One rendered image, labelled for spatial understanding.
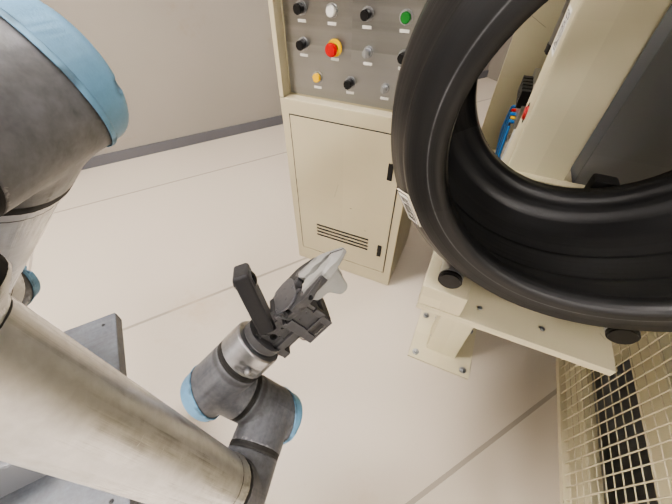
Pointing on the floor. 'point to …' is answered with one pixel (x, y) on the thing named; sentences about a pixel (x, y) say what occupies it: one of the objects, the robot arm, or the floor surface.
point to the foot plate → (460, 365)
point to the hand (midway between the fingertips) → (336, 252)
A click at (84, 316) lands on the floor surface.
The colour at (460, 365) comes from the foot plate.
